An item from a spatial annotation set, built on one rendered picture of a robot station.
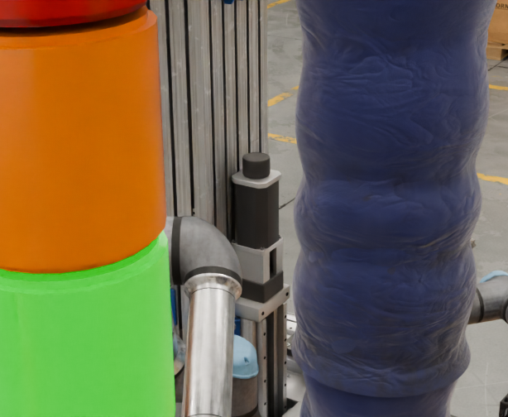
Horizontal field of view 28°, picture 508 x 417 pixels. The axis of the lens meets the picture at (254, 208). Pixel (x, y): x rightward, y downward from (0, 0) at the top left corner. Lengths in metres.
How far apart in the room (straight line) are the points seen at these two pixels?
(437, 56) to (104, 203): 0.95
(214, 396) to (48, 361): 1.34
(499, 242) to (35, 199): 5.45
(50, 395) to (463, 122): 0.99
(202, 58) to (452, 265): 0.90
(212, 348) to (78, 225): 1.39
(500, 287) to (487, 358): 2.55
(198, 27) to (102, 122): 1.80
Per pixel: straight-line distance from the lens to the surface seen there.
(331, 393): 1.36
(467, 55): 1.19
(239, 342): 2.09
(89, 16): 0.22
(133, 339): 0.25
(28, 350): 0.24
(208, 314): 1.64
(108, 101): 0.22
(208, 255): 1.69
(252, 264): 2.23
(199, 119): 2.07
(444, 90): 1.17
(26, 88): 0.22
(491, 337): 4.73
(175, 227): 1.71
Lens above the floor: 2.32
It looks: 23 degrees down
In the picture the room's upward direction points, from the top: 1 degrees counter-clockwise
